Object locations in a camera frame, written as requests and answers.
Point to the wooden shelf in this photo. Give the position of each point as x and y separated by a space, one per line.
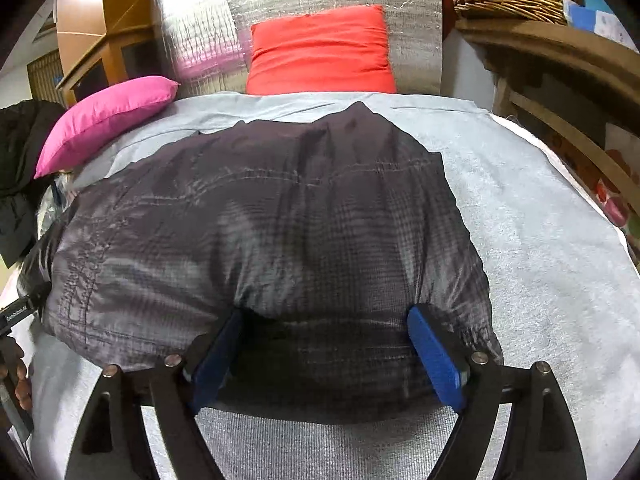
550 45

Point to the wooden cabinet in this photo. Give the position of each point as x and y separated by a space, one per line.
125 10

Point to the grey blanket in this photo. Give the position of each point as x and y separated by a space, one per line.
525 260

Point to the red floral printed cloth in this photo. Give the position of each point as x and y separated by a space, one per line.
617 195

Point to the black and blue jacket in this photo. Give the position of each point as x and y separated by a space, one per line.
25 160

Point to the pink pillow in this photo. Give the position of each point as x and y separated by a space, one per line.
100 115

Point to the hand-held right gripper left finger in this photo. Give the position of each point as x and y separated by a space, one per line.
215 360

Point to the silver insulation mat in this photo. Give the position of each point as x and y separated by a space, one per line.
200 25

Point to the person's left hand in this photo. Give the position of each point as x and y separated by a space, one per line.
20 375

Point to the light blue box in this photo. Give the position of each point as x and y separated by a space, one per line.
600 17

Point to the dark grey puffer jacket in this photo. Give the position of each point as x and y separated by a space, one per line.
275 235

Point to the red pillow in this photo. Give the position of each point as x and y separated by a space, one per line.
320 55

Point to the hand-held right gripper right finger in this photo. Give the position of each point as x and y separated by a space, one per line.
435 360

